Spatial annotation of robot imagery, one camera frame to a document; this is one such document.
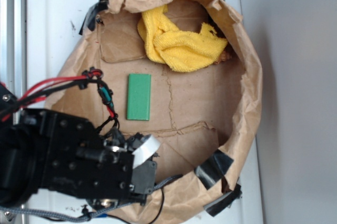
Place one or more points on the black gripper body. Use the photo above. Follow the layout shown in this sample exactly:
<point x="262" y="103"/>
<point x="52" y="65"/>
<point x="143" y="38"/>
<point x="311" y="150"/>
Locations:
<point x="112" y="180"/>

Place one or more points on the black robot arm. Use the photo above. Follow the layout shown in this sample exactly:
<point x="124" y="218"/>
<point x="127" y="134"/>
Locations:
<point x="67" y="154"/>

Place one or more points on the white tape strip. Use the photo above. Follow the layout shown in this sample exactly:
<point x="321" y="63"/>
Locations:
<point x="149" y="146"/>

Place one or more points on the green rectangular block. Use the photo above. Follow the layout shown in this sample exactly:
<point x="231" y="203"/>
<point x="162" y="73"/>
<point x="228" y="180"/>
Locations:
<point x="139" y="97"/>

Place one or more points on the brown paper bag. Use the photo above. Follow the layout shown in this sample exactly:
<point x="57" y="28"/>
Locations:
<point x="205" y="120"/>

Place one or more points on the yellow microfiber cloth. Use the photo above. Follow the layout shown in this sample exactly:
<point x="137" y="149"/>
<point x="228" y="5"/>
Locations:
<point x="182" y="51"/>

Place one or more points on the tan object under cloth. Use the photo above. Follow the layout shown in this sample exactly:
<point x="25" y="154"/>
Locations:
<point x="224" y="56"/>

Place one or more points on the white tray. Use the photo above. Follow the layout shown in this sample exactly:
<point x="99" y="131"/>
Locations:
<point x="52" y="33"/>

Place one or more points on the black mounting bracket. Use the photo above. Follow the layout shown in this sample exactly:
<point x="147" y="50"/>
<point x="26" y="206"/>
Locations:
<point x="8" y="100"/>

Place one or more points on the aluminium frame rail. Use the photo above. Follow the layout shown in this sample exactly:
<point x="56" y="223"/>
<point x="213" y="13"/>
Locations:
<point x="13" y="45"/>

